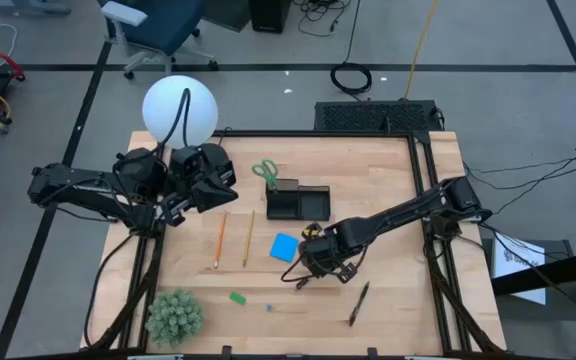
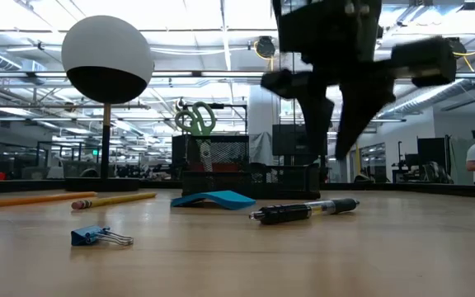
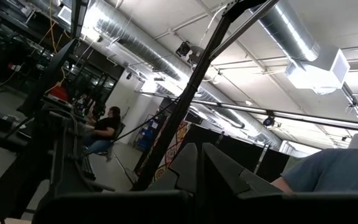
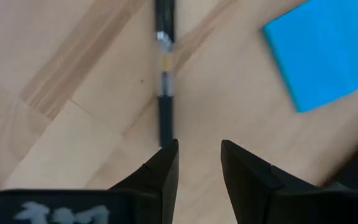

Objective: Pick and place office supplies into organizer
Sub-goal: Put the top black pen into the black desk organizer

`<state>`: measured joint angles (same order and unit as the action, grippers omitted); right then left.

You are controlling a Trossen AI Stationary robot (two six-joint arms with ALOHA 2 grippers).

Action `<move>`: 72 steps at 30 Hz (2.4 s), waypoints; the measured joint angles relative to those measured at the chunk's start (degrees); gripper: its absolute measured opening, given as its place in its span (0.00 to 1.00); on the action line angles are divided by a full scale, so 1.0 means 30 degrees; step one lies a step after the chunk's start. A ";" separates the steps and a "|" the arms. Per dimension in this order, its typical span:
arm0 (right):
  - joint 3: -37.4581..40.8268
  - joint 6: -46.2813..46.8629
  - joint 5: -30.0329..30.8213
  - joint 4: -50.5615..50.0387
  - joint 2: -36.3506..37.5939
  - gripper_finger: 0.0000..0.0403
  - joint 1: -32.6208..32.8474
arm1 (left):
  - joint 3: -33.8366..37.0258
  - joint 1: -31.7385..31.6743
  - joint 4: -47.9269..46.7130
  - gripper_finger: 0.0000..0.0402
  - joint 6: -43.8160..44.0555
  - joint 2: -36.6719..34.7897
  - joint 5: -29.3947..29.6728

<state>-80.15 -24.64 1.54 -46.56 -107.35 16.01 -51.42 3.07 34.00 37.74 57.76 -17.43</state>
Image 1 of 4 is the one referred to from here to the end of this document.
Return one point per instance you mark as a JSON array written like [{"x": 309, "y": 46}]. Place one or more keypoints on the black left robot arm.
[{"x": 78, "y": 187}]

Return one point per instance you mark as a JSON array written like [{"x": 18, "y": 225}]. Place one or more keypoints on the blue sticky note pad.
[{"x": 283, "y": 247}]

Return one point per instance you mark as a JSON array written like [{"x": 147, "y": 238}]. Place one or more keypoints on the black mesh computer case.
[{"x": 368, "y": 116}]

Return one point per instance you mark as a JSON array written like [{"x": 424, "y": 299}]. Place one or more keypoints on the green eraser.
[{"x": 237, "y": 298}]

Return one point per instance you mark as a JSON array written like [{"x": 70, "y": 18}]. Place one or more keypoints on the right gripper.
[{"x": 325, "y": 255}]

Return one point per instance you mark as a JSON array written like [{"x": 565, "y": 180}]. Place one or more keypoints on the black slanted beam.
[{"x": 568, "y": 270}]

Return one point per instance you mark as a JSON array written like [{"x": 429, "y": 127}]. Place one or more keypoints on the white globe table lamp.
[{"x": 168, "y": 105}]

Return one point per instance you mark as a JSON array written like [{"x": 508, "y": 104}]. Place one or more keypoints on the grey desk base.
[{"x": 28, "y": 7}]

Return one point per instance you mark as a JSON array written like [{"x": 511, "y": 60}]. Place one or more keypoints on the black mesh desk organizer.
[{"x": 313, "y": 205}]

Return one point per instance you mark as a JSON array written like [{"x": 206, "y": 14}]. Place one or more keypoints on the potted green plant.
[{"x": 174, "y": 317}]

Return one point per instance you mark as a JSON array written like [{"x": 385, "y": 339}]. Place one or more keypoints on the yellow pencil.
[{"x": 248, "y": 238}]

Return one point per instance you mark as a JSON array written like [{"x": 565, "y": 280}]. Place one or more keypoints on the black table clamp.
[
  {"x": 226, "y": 351},
  {"x": 372, "y": 352}
]

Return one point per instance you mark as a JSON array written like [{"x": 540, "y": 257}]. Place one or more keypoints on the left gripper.
[{"x": 218, "y": 162}]

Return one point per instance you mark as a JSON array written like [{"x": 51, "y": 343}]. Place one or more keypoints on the blue office chair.
[{"x": 168, "y": 25}]

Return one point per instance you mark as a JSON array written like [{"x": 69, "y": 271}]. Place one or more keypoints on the white printed paper sheet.
[{"x": 515, "y": 245}]

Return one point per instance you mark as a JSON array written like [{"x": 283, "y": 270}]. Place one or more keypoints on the dark red pen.
[{"x": 359, "y": 304}]

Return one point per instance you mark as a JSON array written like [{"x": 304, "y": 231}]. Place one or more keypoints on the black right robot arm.
[{"x": 408, "y": 207}]

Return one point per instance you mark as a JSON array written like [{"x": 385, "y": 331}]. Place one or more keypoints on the orange pencil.
[{"x": 221, "y": 239}]

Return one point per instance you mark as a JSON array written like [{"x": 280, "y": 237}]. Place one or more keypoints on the black pen with silver band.
[{"x": 301, "y": 285}]

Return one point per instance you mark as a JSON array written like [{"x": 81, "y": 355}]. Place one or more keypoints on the grey side table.
[{"x": 563, "y": 250}]

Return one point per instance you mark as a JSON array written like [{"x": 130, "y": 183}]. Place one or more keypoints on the black computer tower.
[{"x": 270, "y": 15}]

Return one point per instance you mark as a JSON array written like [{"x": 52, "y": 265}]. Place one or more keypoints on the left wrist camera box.
[{"x": 185, "y": 160}]

